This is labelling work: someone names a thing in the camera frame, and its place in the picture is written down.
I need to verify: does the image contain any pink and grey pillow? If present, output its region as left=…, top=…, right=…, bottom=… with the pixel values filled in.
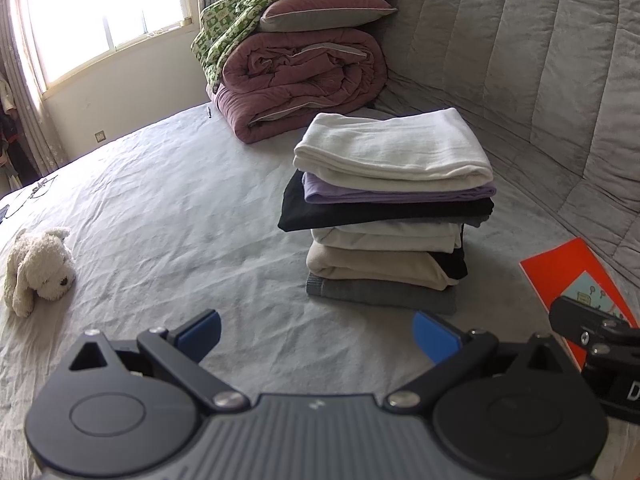
left=257, top=0, right=399, bottom=33

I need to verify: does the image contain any white plush dog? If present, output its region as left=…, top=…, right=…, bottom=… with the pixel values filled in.
left=4, top=227, right=77, bottom=318

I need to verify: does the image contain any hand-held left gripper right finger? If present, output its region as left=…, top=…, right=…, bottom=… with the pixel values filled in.
left=384, top=310, right=573, bottom=415

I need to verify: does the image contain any pale hanging garment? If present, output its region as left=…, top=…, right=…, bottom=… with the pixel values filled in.
left=0, top=74, right=16, bottom=116

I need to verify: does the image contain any dark hanging jacket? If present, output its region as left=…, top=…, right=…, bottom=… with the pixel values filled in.
left=0, top=110, right=23, bottom=171

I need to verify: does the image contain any window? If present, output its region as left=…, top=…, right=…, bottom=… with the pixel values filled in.
left=15, top=0, right=196, bottom=96

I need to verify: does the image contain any grey quilted headboard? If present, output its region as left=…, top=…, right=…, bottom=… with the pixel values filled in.
left=372, top=0, right=640, bottom=311

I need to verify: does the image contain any stack of folded clothes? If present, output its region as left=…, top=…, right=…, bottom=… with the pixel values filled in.
left=278, top=170, right=497, bottom=316

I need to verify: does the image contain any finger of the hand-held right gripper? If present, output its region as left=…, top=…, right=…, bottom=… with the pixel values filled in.
left=548, top=295, right=640, bottom=348

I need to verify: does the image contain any green patterned blanket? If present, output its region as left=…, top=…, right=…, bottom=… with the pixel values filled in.
left=191, top=0, right=328, bottom=88

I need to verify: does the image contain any black charging cable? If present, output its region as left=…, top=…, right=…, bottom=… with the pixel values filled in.
left=15, top=174, right=60, bottom=211

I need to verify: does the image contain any pink folded quilt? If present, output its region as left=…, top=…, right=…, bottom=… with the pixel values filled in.
left=211, top=27, right=389, bottom=145

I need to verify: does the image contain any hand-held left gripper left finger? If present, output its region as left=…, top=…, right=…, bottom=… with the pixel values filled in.
left=62, top=308, right=252, bottom=415

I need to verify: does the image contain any grey bed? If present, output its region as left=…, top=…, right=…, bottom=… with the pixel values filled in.
left=0, top=100, right=640, bottom=480

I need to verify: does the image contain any orange book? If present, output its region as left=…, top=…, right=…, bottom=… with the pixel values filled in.
left=519, top=237, right=640, bottom=373

